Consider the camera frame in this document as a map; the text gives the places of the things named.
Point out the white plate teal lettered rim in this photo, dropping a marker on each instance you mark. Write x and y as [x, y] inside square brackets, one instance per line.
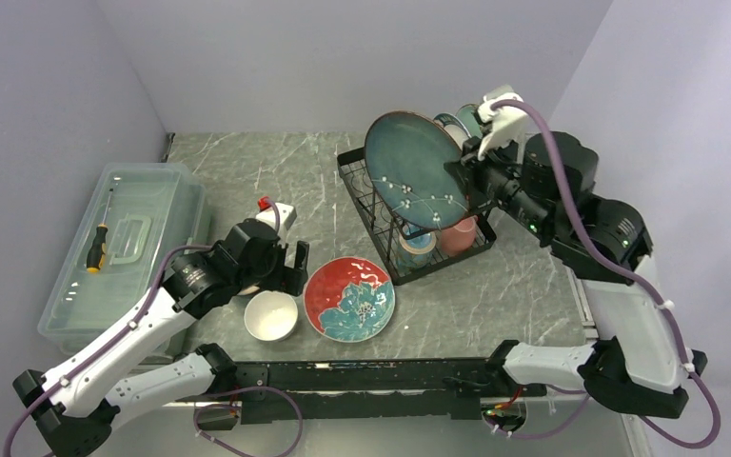
[453, 126]

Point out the black wire dish rack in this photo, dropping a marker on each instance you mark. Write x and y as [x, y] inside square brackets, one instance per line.
[384, 227]

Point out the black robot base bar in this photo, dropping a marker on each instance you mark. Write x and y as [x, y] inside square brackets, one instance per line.
[457, 388]

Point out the clear plastic storage box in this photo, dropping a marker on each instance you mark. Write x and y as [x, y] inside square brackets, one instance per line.
[154, 208]

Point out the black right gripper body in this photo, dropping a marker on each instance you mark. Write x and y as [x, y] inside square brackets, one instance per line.
[494, 177]

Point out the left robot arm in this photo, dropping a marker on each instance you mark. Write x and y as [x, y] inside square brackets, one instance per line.
[78, 404]

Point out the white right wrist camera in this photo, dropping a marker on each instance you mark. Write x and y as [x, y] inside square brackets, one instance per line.
[501, 125]

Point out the white bowl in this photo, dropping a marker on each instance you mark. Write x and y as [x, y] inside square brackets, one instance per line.
[271, 316]

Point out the light blue flower plate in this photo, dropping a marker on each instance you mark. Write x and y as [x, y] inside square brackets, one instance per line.
[467, 114]

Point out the yellow black screwdriver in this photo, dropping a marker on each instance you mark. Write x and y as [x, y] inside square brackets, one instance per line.
[97, 250]

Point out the red rimmed bottom plate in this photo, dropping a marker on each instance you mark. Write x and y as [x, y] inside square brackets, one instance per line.
[349, 300]

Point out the dark teal plate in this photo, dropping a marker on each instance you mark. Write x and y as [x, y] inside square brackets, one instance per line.
[405, 156]

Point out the blue mug orange inside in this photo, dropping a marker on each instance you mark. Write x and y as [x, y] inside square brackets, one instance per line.
[416, 248]

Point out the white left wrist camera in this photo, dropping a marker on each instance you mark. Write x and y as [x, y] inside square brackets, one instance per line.
[277, 215]

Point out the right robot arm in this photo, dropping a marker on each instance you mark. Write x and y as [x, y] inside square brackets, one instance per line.
[633, 367]

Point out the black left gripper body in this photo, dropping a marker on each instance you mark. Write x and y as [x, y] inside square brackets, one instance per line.
[268, 275]

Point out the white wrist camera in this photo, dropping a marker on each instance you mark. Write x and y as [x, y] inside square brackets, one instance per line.
[277, 215]
[501, 125]

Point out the pink mug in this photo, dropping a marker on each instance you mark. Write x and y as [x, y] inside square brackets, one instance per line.
[458, 238]

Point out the dark bowl beige inside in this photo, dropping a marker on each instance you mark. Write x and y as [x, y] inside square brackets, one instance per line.
[249, 291]

